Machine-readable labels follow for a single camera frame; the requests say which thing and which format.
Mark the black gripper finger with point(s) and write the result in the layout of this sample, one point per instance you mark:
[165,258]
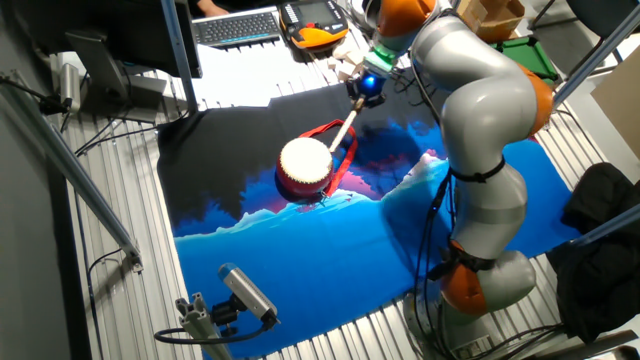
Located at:
[368,109]
[352,104]

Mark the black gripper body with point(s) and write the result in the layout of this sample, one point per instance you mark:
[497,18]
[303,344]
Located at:
[370,86]

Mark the wooden drumstick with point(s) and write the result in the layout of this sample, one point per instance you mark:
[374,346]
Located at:
[342,130]

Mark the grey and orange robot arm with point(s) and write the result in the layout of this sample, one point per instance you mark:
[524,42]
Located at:
[490,100]

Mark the red drum with white skin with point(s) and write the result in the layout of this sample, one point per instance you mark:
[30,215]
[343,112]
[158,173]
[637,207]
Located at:
[305,162]

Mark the person's bare hand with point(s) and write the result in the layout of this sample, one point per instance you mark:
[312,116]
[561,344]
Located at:
[212,7]

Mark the large pale wooden block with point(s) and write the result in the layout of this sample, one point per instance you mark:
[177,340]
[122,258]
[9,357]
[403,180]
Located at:
[356,57]

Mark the small pale wooden cube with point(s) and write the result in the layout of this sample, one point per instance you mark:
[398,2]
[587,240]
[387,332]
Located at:
[333,62]

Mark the orange and black teach pendant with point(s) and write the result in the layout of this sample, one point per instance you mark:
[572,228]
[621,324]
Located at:
[312,37]

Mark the brown cardboard box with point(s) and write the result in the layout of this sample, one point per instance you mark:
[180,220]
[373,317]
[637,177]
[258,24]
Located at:
[492,20]

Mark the black computer keyboard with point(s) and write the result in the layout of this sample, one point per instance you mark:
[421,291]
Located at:
[235,27]

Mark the miniature green pool table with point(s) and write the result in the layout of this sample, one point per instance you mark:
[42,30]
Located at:
[527,57]

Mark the blue landscape print cloth mat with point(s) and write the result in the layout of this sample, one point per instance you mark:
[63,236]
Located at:
[300,260]

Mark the aluminium profile beam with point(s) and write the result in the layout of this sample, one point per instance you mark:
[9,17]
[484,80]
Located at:
[595,55]
[610,225]
[179,55]
[75,175]

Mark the black computer monitor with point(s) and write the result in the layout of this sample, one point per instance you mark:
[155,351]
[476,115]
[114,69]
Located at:
[125,30]

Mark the black office chair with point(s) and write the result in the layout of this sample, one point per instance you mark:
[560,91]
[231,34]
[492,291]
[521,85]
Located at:
[600,10]

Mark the brown cardboard sheet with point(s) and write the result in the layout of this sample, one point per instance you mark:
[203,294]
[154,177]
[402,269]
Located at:
[620,100]

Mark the short aluminium profile piece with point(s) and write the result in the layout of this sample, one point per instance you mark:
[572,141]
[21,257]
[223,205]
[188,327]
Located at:
[200,325]

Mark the silver metal cylinder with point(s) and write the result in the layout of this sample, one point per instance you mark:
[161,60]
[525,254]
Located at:
[70,87]

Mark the black jacket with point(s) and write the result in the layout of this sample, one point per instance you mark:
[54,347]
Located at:
[600,280]

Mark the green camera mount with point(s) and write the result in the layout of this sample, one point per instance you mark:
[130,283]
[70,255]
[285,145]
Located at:
[382,57]

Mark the silver camera with blue end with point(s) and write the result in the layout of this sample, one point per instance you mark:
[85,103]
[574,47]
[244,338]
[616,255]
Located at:
[247,292]

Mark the black camera ball mount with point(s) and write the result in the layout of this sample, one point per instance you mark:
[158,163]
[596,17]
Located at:
[225,315]

